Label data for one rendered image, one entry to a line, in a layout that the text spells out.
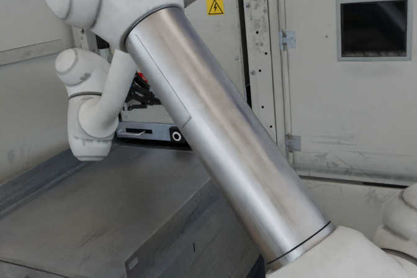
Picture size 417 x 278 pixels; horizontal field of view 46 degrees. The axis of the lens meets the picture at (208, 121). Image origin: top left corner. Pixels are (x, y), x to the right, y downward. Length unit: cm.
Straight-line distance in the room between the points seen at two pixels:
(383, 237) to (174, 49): 39
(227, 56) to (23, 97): 67
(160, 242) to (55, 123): 81
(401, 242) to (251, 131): 25
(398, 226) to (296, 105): 73
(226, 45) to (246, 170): 91
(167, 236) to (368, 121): 62
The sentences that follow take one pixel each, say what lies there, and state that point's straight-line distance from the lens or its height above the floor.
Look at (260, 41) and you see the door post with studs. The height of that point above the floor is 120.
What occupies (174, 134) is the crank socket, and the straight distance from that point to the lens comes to 163.
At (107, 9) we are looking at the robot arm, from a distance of 70.
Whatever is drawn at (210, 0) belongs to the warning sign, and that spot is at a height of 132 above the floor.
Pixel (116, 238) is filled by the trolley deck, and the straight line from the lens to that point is 119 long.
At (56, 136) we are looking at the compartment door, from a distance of 176.
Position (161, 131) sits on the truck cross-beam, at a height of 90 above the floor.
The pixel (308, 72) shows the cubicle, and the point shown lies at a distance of 136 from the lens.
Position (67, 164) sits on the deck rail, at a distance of 163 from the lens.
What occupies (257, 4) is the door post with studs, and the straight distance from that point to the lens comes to 139.
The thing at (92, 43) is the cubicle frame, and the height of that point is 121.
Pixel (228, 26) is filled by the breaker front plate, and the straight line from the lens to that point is 148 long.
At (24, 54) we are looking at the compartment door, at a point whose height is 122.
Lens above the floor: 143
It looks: 18 degrees down
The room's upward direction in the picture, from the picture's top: 6 degrees counter-clockwise
